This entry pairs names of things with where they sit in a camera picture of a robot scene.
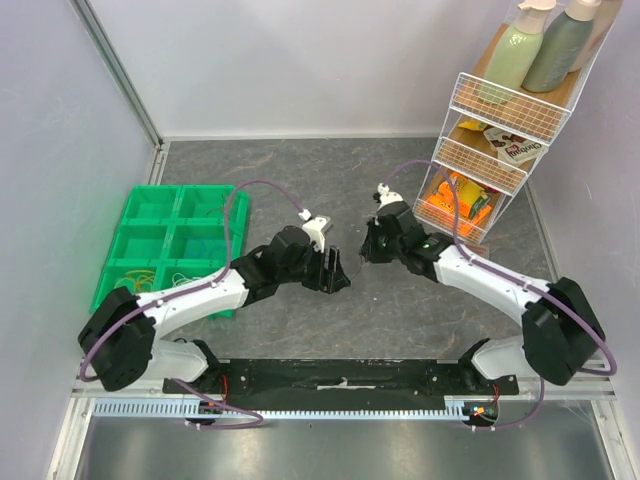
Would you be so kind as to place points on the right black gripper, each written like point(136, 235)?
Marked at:
point(373, 241)

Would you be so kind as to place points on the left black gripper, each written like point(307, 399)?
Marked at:
point(328, 280)

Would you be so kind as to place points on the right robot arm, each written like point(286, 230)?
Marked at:
point(559, 329)

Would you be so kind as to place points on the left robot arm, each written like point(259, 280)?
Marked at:
point(124, 339)

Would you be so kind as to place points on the orange snack box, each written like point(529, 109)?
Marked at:
point(470, 199)

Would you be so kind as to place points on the small pink card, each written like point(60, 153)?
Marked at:
point(480, 250)

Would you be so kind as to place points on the yellow snack bag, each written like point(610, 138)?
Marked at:
point(473, 125)

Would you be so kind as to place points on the chobani yogurt pack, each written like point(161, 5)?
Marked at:
point(511, 148)

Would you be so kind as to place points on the green compartment bin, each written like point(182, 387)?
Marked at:
point(167, 236)

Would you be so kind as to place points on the light green spray bottle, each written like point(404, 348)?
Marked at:
point(515, 52)

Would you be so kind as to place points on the dark green bottle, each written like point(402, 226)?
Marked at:
point(563, 41)

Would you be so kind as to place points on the beige bottle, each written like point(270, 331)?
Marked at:
point(602, 22)

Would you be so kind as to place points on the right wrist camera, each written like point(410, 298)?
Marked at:
point(389, 202)

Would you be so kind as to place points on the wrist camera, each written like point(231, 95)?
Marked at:
point(389, 202)
point(316, 227)

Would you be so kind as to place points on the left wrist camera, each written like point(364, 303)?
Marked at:
point(316, 227)

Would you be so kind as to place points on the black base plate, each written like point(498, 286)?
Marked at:
point(324, 385)

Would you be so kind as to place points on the white wire shelf rack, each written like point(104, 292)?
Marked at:
point(535, 116)

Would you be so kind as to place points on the aluminium rail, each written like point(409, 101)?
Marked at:
point(167, 399)

